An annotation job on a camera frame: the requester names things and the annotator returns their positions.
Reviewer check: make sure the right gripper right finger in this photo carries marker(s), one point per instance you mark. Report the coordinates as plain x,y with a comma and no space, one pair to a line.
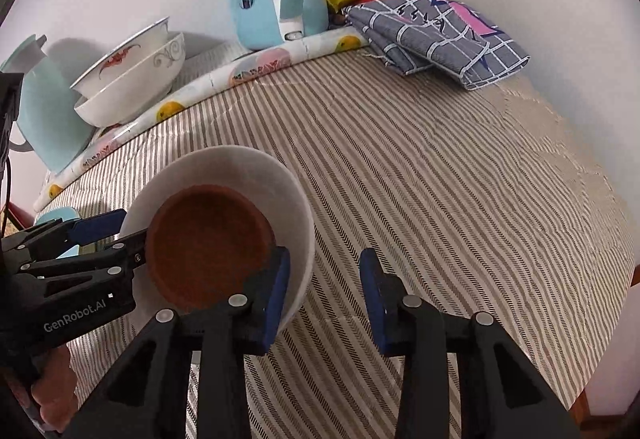
502,394

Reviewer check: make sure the striped beige tablecloth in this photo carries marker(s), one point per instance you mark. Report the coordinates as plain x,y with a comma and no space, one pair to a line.
484,200

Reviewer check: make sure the brown small bowl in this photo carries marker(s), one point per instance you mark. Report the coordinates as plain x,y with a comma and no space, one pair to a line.
203,243

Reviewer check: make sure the light blue thermos jug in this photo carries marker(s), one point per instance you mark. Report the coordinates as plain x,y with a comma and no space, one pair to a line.
46,118

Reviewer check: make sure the blue square plate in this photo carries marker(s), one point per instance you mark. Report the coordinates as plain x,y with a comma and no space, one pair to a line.
60,216

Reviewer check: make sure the crane pattern porcelain bowl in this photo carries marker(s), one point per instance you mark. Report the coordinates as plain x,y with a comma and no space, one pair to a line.
122,58

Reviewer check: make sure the large white porcelain bowl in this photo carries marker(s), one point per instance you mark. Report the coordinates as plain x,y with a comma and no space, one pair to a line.
136,89

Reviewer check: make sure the rolled patterned plastic sheet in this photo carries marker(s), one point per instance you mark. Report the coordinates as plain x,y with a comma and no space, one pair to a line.
202,77

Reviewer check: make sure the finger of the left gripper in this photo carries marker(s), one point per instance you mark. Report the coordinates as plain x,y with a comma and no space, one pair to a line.
83,232
125,254

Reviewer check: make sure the left hand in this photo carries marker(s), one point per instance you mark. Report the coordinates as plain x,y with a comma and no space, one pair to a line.
55,390

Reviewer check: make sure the white ceramic bowl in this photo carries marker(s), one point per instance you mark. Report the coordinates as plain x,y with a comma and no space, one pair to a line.
264,181

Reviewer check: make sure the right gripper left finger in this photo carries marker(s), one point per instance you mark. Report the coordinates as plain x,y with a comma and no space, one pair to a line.
145,394

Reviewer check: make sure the grey checked folded cloth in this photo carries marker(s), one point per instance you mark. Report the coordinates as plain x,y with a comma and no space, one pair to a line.
412,36

